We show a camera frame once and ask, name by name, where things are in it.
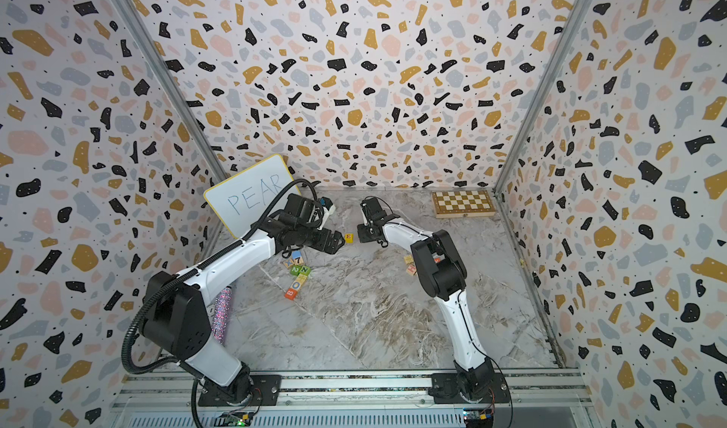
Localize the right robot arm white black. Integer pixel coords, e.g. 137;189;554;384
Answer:
357;196;496;403

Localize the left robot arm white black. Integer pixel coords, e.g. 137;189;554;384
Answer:
120;193;345;405

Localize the whiteboard with PEAR text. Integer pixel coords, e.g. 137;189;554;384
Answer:
204;155;293;239

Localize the green N block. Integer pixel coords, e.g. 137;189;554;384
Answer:
290;264;312;276

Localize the wooden chessboard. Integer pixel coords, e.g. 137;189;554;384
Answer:
432;191;496;219

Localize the glittery purple bottle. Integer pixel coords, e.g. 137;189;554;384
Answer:
211;286;233;344

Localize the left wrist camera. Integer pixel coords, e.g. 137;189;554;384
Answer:
318;197;335;214

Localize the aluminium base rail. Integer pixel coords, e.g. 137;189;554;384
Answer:
105;369;599;427

